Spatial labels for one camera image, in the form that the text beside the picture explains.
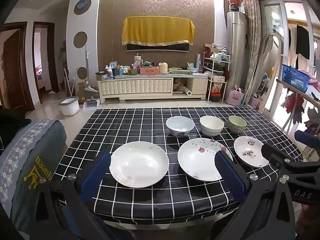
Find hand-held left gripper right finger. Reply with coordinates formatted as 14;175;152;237
212;147;297;240

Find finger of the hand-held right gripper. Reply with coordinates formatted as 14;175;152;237
261;144;295;165
295;131;320;147

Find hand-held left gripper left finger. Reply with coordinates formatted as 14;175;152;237
30;151;112;240

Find small patterned white plate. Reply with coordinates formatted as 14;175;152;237
234;136;270;168

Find white floral plate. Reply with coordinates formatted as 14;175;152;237
177;138;233;182

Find plain white plate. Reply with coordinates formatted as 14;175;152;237
109;141;170;188

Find green patterned bowl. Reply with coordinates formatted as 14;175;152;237
227;115;247;134

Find plain white bowl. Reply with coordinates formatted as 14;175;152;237
199;115;225;137

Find white floral bowl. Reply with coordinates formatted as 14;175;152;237
166;116;195;138

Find person's right hand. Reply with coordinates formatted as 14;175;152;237
296;204;320;240

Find red hanging clothes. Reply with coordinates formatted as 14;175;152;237
284;92;307;124

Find wooden handrail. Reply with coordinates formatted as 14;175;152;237
276;79;320;104

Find black checked tablecloth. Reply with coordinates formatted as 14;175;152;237
51;106;304;225

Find blue plastic basket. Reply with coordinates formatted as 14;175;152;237
281;64;311;93

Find pink bag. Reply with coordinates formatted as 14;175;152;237
225;86;245;106

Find grey dustpan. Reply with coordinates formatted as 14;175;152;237
82;97;99;110

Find white bucket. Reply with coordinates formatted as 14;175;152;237
58;96;80;116

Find cardboard box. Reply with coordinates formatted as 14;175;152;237
76;82;88;104

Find white shelf rack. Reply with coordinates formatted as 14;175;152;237
201;44;230;103

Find black hanging garment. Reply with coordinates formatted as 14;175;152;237
296;25;310;57

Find broom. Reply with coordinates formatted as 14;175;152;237
63;67;75;98

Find cream TV cabinet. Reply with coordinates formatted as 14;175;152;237
97;74;209;103

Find black jacket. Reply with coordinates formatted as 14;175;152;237
0;106;32;140

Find standing air conditioner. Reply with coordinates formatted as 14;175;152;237
227;10;248;103

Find striped curtain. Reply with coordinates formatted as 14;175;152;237
243;0;262;105

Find pink box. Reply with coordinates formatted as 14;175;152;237
140;66;160;75

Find brown wooden door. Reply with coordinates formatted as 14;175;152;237
0;22;35;112

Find red flower vase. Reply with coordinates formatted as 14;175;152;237
226;0;244;12

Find yellow cloth cover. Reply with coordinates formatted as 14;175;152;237
122;16;195;47

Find round niche with blue plate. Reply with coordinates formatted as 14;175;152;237
74;0;92;15

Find brown door frame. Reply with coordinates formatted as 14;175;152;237
32;22;60;104

